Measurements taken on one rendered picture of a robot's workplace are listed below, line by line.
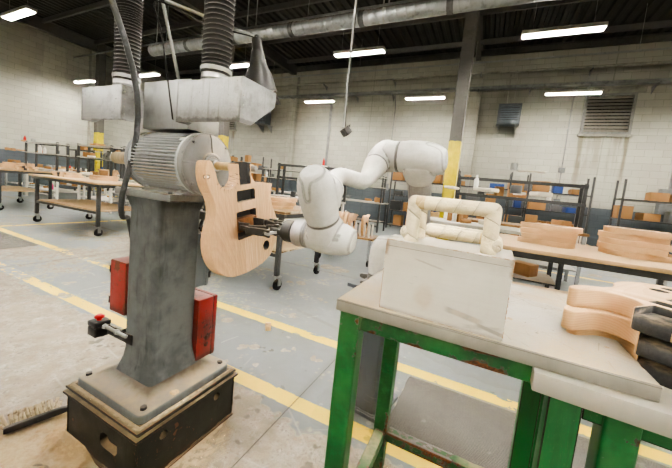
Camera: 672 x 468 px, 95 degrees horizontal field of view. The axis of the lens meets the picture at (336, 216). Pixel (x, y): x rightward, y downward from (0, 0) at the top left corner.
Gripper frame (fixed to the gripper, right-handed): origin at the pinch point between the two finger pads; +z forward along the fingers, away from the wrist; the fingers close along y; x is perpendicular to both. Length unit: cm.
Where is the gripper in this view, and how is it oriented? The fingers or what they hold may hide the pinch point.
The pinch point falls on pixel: (248, 223)
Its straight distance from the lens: 115.1
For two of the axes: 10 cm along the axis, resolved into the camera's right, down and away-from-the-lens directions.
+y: 4.4, -2.0, 8.7
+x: 0.2, -9.7, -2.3
